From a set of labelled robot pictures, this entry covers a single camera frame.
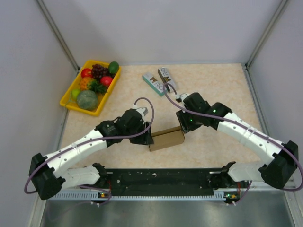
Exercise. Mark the green round melon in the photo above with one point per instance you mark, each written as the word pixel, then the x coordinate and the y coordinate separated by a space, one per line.
pixel 87 100

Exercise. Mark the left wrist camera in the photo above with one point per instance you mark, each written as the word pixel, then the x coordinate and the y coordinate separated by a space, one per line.
pixel 143 111

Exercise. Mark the aluminium rail with cable duct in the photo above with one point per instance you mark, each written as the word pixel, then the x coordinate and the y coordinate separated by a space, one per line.
pixel 97 194

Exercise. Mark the green avocado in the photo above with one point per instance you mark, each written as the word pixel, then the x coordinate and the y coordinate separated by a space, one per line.
pixel 113 67

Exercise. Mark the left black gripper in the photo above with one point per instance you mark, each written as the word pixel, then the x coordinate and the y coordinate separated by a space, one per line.
pixel 145 138

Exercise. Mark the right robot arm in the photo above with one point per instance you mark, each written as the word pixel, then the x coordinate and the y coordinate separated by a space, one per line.
pixel 276 164

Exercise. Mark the dark purple grape bunch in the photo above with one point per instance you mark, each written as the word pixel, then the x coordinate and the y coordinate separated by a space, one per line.
pixel 98 71

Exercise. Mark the red apple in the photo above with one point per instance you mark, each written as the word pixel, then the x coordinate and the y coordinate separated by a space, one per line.
pixel 86 73

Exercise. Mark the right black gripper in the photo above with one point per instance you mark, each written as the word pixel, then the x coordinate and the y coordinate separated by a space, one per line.
pixel 185 126

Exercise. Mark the teal white carton box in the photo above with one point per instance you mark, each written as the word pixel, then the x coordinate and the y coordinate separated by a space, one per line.
pixel 156 85

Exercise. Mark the brown cardboard box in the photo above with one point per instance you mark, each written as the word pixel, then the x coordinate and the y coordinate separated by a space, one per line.
pixel 166 138

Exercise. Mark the yellow plastic tray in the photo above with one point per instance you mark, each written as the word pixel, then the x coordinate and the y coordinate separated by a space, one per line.
pixel 67 102

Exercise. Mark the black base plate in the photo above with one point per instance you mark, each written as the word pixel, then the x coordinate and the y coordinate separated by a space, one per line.
pixel 164 182

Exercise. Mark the green lime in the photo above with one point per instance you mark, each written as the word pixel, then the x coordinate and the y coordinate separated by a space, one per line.
pixel 74 93

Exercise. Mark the red peach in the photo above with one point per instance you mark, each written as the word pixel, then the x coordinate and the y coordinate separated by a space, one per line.
pixel 106 81

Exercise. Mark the silver brown carton box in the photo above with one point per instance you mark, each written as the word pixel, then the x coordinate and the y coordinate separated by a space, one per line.
pixel 166 77

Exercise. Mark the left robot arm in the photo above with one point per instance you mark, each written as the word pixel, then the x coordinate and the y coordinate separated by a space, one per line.
pixel 54 172

